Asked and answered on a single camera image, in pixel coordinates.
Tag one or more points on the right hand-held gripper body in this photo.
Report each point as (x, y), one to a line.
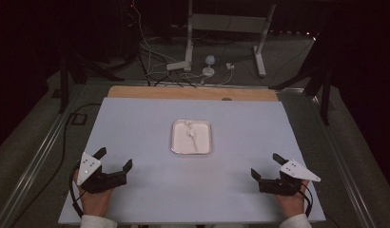
(297, 171)

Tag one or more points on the white metal stand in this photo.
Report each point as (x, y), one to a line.
(228, 22)

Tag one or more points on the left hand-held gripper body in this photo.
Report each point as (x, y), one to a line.
(88, 167)

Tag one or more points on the black square floor plate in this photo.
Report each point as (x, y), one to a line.
(79, 118)

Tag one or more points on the black tripod stand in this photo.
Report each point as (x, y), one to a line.
(64, 79)
(324, 95)

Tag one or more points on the person's right hand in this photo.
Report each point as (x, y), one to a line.
(291, 204)

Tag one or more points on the metal floor rail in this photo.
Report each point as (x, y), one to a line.
(345, 177)
(34, 163)

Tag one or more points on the thin white stick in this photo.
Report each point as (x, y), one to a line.
(194, 142)

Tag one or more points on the small white lump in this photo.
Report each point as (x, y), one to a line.
(191, 133)
(188, 122)

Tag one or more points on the small white round webcam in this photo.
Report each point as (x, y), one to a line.
(209, 60)

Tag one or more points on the white square tray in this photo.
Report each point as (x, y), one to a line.
(183, 142)

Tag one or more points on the white power strip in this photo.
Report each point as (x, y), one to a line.
(178, 65)

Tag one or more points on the white plug adapter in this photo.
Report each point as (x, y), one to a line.
(230, 66)

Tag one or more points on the pale blue table mat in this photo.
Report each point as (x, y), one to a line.
(152, 126)

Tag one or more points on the person's left hand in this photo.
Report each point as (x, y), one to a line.
(96, 202)

